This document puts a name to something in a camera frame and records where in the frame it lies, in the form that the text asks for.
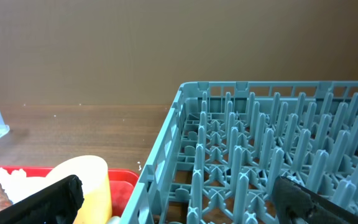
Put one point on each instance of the white plastic spoon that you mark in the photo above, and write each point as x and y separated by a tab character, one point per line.
114	220

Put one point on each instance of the red plastic tray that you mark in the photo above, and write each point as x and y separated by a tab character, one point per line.
122	183

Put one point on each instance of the white tissue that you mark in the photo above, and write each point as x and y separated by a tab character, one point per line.
18	185

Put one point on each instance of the yellow plastic cup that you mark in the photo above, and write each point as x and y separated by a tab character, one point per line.
93	173

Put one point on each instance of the grey dishwasher rack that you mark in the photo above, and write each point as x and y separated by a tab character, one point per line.
223	144

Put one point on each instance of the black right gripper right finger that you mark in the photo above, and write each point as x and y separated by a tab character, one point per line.
294	203

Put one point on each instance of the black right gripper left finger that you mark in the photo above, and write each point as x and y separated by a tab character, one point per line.
57	203

